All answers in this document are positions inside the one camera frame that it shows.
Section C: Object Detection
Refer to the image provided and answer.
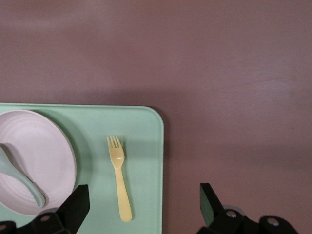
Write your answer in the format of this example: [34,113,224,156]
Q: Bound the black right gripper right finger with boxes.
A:
[196,182,299,234]

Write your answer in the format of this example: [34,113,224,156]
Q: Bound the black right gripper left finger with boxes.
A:
[0,184,90,234]

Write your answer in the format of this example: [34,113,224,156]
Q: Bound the pale green plastic spoon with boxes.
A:
[0,142,47,208]

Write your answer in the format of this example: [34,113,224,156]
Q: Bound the yellow plastic fork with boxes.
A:
[106,135,133,223]

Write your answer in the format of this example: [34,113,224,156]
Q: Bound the beige round plate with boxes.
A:
[0,109,78,217]

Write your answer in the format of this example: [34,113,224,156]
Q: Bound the light green rectangular tray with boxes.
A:
[0,103,164,234]

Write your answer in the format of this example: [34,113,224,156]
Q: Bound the brown table cover mat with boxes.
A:
[0,0,312,234]

